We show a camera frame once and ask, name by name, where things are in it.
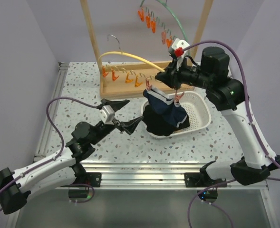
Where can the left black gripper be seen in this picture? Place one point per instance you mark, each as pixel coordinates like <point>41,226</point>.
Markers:
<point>128,126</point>

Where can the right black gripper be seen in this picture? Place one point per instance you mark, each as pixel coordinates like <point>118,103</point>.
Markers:
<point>171,76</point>

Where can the yellow clip hanger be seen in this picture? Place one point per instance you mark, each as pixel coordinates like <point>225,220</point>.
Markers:
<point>131,76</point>

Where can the navy blue underwear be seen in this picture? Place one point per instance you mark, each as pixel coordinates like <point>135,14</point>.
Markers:
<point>163,104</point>

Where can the black sock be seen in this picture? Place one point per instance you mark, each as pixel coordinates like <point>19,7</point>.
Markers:
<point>155,123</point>

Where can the green clip hanger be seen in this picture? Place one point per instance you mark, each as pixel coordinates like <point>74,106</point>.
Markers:
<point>153,21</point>

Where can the black underwear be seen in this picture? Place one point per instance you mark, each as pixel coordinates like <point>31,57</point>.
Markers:
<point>183,123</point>

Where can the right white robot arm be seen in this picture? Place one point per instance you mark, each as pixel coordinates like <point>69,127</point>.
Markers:
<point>230,98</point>

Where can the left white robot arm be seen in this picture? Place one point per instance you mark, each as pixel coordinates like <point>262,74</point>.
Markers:
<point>63,167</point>

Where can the white perforated plastic basket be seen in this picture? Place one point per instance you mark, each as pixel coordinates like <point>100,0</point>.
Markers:
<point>197,110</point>

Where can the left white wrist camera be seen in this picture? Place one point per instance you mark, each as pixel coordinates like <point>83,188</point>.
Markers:
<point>107,114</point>

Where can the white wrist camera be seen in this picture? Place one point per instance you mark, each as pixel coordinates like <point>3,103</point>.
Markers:
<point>177,51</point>
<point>107,114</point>

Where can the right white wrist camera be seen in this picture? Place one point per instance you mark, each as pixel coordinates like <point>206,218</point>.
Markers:
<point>177,51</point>

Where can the wooden drying rack frame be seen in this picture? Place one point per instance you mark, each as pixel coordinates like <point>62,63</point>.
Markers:
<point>120,89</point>

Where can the aluminium rail frame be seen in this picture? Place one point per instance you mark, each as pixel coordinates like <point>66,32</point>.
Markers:
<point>139,171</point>

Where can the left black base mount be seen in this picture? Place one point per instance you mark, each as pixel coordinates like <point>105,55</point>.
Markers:
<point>82,190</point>

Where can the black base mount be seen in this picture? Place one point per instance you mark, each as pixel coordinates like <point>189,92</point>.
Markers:
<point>82,190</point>
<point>196,183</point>

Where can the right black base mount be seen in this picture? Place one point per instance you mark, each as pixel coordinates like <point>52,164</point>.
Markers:
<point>196,183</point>

